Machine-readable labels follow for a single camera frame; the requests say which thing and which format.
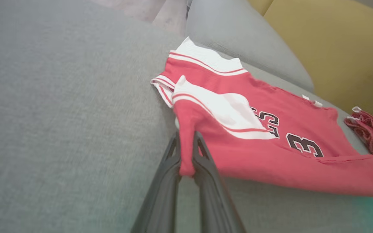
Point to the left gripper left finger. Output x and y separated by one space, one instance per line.
160 200

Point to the yellow sofa backrest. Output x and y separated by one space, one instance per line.
342 48

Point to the yellow and grey sofa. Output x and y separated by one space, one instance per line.
60 129

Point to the red Bulls basketball shorts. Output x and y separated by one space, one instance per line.
270 155

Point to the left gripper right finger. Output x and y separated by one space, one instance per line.
214 200

